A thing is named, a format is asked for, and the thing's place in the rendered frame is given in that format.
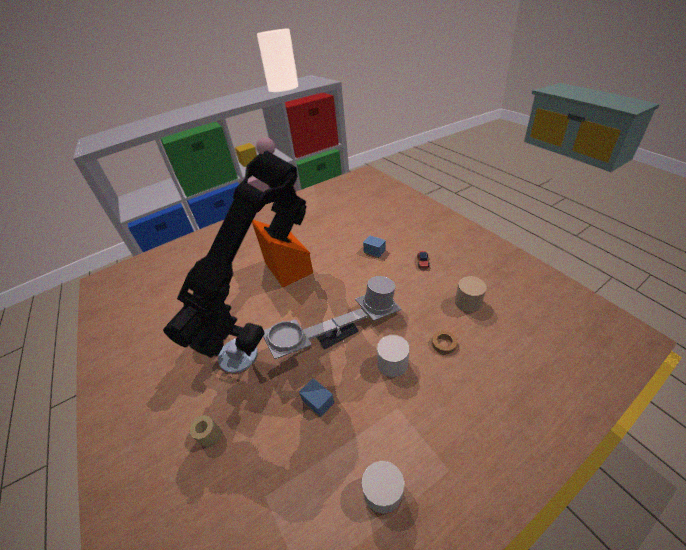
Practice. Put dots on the blue block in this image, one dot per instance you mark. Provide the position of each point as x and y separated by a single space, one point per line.
374 246
317 397

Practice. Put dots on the grey cylinder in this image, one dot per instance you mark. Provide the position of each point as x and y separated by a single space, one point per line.
383 486
393 355
380 292

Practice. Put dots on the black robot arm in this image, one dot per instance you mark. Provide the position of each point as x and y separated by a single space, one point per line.
210 277

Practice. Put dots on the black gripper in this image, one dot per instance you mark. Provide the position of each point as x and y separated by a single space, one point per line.
248 337

